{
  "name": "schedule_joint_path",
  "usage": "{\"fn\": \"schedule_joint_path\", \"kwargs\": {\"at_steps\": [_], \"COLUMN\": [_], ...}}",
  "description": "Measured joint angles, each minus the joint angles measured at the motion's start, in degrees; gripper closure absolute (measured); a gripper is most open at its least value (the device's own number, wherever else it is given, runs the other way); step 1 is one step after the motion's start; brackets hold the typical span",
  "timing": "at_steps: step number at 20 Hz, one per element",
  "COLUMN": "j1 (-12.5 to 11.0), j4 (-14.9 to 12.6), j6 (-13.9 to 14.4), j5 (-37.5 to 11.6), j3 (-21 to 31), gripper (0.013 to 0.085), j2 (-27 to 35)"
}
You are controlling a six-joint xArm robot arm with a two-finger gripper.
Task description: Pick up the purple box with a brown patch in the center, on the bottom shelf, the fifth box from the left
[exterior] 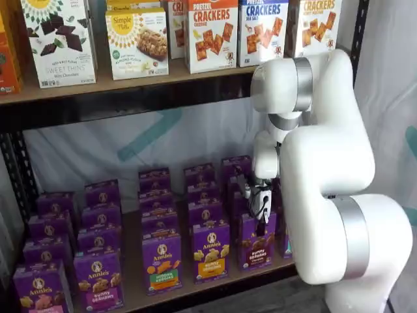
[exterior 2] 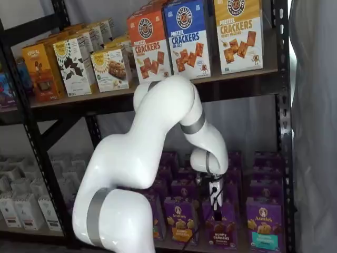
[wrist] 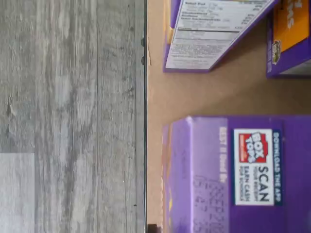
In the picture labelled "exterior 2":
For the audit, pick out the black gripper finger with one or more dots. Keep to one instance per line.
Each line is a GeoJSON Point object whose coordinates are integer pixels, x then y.
{"type": "Point", "coordinates": [218, 214]}

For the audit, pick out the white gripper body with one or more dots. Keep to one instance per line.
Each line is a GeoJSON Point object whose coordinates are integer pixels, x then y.
{"type": "Point", "coordinates": [216, 188]}

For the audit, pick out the purple box brown patch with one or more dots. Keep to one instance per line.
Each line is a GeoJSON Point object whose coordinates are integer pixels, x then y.
{"type": "Point", "coordinates": [221, 234]}

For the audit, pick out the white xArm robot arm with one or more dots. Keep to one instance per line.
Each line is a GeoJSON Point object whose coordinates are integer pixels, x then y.
{"type": "Point", "coordinates": [118, 171]}

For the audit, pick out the purple box yellow patch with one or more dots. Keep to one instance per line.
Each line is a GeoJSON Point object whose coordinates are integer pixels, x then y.
{"type": "Point", "coordinates": [180, 224]}

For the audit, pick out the purple box orange teal patch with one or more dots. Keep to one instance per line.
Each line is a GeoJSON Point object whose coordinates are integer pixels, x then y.
{"type": "Point", "coordinates": [159, 218]}

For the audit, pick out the brown wooden shelf board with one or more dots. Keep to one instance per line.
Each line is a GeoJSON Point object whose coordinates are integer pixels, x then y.
{"type": "Point", "coordinates": [269, 71]}

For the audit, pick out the yellow pretzel crackers box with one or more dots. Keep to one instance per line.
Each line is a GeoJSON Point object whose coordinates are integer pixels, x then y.
{"type": "Point", "coordinates": [237, 39]}

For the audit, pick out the blue pretzel crackers box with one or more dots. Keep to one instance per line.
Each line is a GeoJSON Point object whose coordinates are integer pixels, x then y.
{"type": "Point", "coordinates": [189, 39]}

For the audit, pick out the white box snack bars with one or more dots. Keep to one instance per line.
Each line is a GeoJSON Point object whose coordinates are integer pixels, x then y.
{"type": "Point", "coordinates": [110, 71]}

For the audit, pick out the orange pretzel crackers box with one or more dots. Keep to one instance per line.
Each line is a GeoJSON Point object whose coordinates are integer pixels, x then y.
{"type": "Point", "coordinates": [147, 39]}

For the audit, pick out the yellow white cracker box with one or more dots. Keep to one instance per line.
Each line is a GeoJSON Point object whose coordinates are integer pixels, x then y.
{"type": "Point", "coordinates": [119, 42]}
{"type": "Point", "coordinates": [58, 33]}
{"type": "Point", "coordinates": [97, 31]}

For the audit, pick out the white box dark crackers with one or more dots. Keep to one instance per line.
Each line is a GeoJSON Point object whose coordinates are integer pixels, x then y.
{"type": "Point", "coordinates": [72, 68]}

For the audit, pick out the orange Simple Mills box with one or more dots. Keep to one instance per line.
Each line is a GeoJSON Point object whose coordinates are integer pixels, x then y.
{"type": "Point", "coordinates": [39, 76]}

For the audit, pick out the grey curtain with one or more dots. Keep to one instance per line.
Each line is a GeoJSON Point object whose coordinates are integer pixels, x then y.
{"type": "Point", "coordinates": [316, 131]}

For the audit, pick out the black metal shelving rack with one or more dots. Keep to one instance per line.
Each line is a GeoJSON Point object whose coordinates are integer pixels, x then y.
{"type": "Point", "coordinates": [283, 66]}

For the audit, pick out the white carton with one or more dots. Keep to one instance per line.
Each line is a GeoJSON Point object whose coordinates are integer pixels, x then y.
{"type": "Point", "coordinates": [39, 185]}
{"type": "Point", "coordinates": [21, 185]}

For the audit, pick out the blue snack package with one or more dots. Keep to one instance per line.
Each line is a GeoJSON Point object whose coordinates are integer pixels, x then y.
{"type": "Point", "coordinates": [23, 71]}

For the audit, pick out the colourful snack bag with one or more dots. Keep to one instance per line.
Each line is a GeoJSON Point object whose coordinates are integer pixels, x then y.
{"type": "Point", "coordinates": [6, 91]}

